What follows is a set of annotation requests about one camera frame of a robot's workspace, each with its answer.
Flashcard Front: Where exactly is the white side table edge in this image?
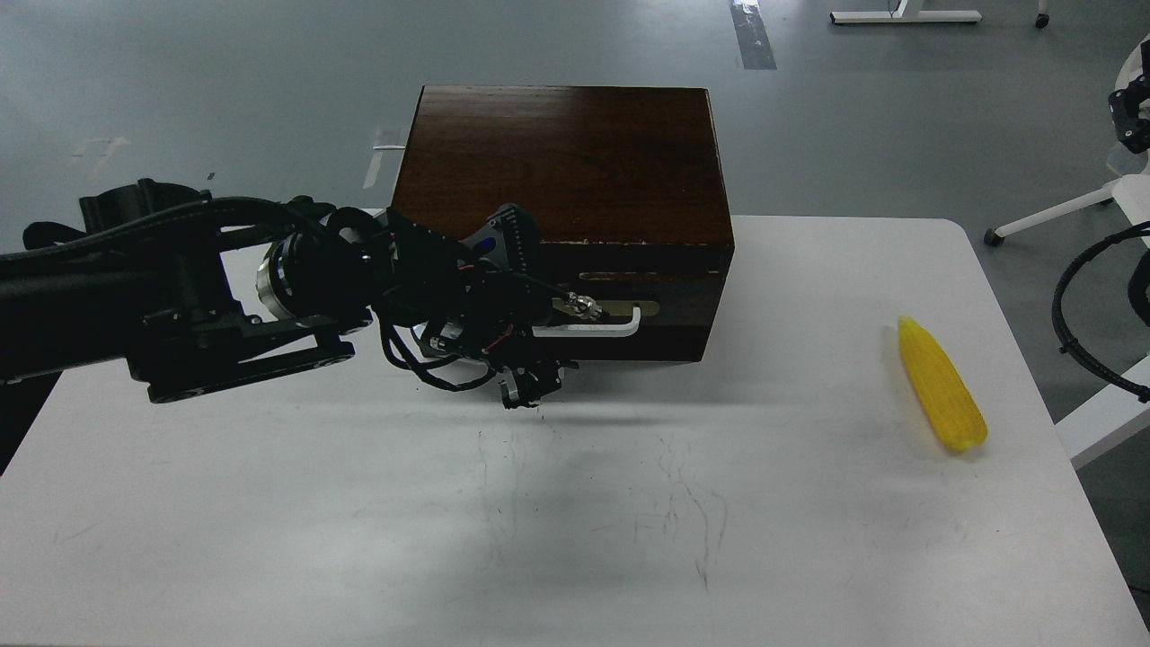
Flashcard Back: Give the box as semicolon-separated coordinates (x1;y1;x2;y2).
1055;385;1149;468

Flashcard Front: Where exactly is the dark wooden drawer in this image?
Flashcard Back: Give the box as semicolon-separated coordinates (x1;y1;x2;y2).
543;242;735;328

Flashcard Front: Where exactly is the yellow corn cob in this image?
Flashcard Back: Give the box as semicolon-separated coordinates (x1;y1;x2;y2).
897;315;988;454

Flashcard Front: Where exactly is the white wheeled stand base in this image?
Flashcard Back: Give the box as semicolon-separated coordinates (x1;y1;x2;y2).
983;40;1149;247

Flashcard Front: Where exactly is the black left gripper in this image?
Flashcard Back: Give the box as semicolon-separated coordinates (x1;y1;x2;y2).
358;202;605;410

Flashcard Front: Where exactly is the dark wooden drawer cabinet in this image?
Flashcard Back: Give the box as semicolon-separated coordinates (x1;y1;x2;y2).
391;85;735;363

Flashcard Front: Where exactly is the black corrugated right cable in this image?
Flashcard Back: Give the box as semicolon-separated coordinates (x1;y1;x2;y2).
1051;222;1150;403

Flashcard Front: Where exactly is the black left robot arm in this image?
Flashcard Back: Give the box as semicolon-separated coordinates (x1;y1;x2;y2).
1;179;606;409

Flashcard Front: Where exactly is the white table leg frame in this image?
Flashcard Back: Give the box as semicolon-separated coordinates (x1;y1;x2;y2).
829;1;983;25

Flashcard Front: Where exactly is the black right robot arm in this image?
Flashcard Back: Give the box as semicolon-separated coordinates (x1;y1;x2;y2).
1107;74;1149;155

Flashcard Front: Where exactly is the white drawer handle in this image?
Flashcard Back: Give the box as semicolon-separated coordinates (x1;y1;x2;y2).
531;306;643;339

